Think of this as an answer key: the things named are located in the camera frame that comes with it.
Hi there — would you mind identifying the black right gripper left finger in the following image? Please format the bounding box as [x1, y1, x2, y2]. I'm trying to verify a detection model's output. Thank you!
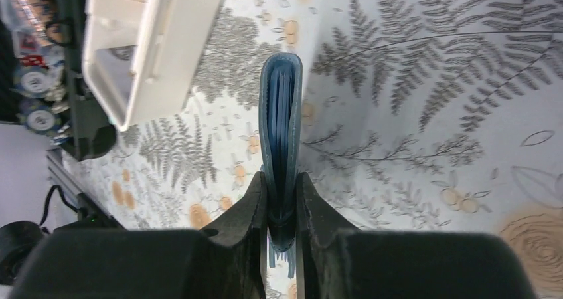
[9, 172, 267, 298]

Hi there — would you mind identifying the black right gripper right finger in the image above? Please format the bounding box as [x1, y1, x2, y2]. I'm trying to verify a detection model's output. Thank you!
[295, 173, 535, 299]

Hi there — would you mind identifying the blue leather card holder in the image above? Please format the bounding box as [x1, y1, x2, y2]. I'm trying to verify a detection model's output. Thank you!
[258, 52, 303, 278]

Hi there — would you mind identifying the floral patterned table mat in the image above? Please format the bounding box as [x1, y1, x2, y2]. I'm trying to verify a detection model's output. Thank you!
[63, 0, 562, 298]

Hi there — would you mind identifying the white rectangular plastic tray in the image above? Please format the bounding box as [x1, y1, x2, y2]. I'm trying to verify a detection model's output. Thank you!
[82, 0, 224, 132]

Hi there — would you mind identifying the black open carrying case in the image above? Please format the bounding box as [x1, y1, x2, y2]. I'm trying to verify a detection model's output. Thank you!
[1, 0, 117, 161]

